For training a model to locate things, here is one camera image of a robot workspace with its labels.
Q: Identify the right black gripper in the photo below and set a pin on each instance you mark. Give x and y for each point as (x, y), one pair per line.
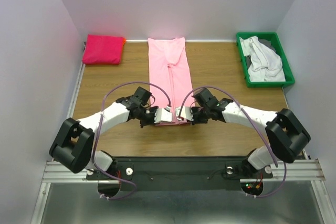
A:
(195, 121)

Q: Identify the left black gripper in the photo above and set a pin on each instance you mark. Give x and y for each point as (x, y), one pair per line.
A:
(151, 122)

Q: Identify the light pink t shirt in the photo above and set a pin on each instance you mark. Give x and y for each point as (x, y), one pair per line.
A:
(169, 69)

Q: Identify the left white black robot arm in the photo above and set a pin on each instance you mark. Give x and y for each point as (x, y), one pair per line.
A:
(75, 145)

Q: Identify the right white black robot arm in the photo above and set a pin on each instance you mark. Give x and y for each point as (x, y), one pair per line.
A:
(283, 134)

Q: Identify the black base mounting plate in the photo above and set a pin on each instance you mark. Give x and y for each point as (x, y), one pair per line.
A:
(187, 173)

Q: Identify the white crumpled t shirt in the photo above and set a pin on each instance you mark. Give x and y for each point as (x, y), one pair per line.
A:
(263, 64)

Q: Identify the folded magenta t shirt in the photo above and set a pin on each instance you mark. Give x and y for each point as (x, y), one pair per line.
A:
(103, 50)

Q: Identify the green plastic bin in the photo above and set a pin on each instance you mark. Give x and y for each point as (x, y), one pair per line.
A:
(274, 39)

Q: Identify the grey garment in bin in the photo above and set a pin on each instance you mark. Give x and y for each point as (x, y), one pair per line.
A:
(267, 43)

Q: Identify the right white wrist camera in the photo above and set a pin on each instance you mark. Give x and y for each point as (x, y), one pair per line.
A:
(184, 114)

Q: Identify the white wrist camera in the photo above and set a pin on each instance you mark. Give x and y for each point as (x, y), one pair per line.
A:
(163, 115)
(184, 114)

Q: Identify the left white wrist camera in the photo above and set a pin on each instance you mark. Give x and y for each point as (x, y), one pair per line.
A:
(163, 115)

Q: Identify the aluminium extrusion rail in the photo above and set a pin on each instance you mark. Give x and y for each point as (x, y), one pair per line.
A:
(300, 170)

